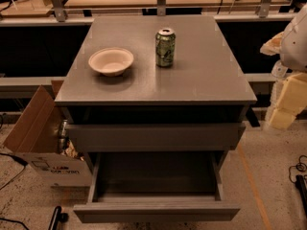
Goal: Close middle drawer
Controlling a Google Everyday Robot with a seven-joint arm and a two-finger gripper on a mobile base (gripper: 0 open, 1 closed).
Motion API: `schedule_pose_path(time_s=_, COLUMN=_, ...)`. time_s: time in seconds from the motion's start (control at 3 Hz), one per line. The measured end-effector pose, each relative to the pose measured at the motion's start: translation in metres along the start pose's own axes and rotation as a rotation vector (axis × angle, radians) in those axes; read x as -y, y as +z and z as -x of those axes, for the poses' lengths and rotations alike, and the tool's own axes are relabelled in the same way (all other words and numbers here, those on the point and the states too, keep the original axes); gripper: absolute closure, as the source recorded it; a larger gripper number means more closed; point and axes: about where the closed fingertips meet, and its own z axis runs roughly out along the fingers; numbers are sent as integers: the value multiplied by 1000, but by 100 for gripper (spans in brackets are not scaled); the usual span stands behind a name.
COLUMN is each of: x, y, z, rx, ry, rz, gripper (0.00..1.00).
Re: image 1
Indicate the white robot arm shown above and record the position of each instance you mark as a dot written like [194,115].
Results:
[291,45]

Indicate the metal guard railing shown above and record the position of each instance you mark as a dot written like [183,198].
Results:
[62,10]

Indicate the grey drawer cabinet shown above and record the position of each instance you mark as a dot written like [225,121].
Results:
[205,84]

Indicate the clear sanitizer pump bottle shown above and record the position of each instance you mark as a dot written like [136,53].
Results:
[279,70]

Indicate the green soda can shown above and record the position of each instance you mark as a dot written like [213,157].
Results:
[165,41]

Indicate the white paper bowl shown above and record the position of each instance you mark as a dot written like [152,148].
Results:
[111,62]

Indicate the foam gripper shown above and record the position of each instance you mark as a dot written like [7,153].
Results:
[295,47]

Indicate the grey top drawer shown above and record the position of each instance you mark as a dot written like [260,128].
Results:
[155,137]

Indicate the black bar right floor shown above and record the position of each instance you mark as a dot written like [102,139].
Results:
[300,184]

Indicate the open cardboard box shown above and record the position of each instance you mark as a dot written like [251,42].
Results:
[36,139]

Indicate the grey drawer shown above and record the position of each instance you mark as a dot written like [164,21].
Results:
[155,137]
[156,187]

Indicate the black stand base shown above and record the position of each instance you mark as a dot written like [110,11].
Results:
[58,219]

